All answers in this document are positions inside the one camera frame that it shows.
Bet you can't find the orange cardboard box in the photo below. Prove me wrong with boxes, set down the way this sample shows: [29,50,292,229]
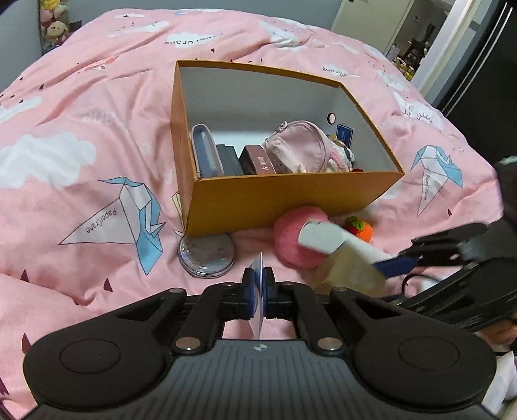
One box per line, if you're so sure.
[170,60,405,237]

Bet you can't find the dark wardrobe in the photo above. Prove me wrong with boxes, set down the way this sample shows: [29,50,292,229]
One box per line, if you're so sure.
[436,0,517,170]

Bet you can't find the dusty pink pouch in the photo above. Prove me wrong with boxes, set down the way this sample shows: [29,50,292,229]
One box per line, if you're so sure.
[263,120,330,174]

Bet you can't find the white door frame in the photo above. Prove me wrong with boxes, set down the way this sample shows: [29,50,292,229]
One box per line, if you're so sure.
[412,0,471,103]

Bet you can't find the black flat box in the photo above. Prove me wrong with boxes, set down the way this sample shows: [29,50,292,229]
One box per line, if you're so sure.
[215,144,245,177]

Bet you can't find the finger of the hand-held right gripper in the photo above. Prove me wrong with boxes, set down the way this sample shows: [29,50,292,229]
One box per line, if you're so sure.
[385,264,485,313]
[375,223,489,280]

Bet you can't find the white squeeze tube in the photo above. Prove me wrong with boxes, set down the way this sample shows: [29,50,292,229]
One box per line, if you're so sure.
[298,220,393,270]

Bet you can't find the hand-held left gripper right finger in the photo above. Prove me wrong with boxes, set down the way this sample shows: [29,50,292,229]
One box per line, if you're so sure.
[262,267,398,354]

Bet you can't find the column of plush toys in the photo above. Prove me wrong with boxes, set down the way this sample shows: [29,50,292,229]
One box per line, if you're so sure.
[38,0,71,55]

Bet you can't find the blue and white card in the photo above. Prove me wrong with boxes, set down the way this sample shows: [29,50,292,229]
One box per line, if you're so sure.
[243,252,268,341]

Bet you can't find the dark wooden chair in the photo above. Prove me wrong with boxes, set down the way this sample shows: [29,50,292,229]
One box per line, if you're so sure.
[404,36,423,61]

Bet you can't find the orange crochet fruit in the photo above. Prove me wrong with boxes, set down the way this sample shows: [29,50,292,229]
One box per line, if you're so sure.
[344,216,374,243]

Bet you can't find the beige translucent packet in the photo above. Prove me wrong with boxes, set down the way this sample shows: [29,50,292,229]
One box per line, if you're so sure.
[313,246,386,299]

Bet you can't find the cluster of yellow objects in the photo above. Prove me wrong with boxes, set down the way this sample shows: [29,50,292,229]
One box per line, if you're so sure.
[394,57,417,77]

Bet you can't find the pink cloud-print blanket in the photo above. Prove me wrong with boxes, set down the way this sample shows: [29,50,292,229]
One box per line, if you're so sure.
[0,0,510,408]

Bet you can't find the blue-lidded clear case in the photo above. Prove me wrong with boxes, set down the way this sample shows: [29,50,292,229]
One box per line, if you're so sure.
[190,123,225,178]

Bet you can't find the mauve rectangular box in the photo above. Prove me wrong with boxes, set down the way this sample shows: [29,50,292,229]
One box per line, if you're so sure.
[239,145,279,176]

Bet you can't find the blue label card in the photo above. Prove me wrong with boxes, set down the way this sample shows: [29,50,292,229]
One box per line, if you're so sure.
[335,124,355,148]

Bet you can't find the white door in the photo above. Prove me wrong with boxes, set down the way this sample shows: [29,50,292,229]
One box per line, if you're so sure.
[329,0,408,45]

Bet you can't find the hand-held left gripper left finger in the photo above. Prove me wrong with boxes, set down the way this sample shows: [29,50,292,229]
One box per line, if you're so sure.
[121,267,259,354]

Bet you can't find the pink fluffy pompom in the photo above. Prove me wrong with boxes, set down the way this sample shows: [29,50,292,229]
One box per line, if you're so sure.
[274,207,336,269]

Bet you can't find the white crochet bunny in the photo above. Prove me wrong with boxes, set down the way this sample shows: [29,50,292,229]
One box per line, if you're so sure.
[323,133,357,173]

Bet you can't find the black cable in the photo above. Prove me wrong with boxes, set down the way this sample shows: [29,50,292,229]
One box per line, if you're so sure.
[401,274,434,299]

